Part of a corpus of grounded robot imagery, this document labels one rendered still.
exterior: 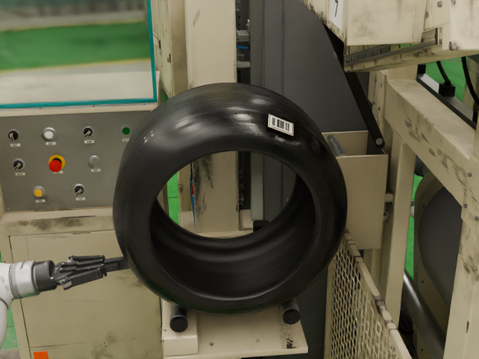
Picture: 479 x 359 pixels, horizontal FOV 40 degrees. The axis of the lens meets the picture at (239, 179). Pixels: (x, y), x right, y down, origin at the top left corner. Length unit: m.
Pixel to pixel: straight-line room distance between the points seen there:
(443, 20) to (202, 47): 0.80
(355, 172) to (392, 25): 0.76
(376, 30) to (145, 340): 1.62
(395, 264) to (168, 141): 0.90
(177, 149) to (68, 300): 1.08
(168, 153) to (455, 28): 0.66
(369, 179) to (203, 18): 0.63
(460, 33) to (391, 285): 1.14
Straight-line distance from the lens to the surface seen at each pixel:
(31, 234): 2.29
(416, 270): 2.43
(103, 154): 2.17
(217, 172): 1.87
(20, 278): 1.71
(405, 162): 1.91
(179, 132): 1.44
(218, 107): 1.46
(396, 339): 1.49
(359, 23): 1.15
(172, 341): 1.70
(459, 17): 1.10
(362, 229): 1.95
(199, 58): 1.76
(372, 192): 1.90
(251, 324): 1.82
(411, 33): 1.18
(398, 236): 2.01
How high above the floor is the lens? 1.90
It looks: 25 degrees down
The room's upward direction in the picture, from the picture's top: 1 degrees counter-clockwise
